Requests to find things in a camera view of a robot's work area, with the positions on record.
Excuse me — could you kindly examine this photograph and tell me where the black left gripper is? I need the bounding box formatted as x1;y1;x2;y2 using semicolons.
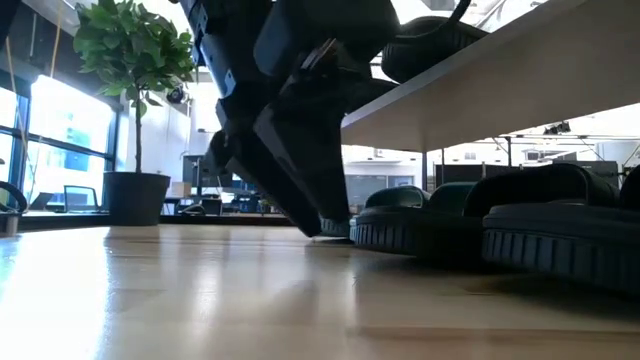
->
172;0;401;240

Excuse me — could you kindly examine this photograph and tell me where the large black slide sandal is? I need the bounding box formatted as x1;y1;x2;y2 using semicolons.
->
344;77;401;115
380;15;490;85

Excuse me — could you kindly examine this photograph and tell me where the wooden shelf with black legs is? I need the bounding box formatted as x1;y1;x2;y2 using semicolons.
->
341;0;640;191

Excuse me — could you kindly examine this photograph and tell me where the black desk monitor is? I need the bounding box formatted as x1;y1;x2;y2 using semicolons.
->
182;154;221;189

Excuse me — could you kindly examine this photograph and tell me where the green plant in black pot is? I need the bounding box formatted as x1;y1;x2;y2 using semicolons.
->
72;0;197;227

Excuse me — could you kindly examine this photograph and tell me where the mesh office chair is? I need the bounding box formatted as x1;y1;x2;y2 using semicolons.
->
62;184;101;214

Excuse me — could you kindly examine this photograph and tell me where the large bright window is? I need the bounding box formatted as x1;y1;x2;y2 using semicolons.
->
0;74;120;214

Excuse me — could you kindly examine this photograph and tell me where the black ceiling spotlight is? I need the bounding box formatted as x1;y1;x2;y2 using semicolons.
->
543;119;572;136

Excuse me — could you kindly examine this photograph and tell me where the black curved handle clamp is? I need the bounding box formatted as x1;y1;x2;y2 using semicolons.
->
0;179;29;237

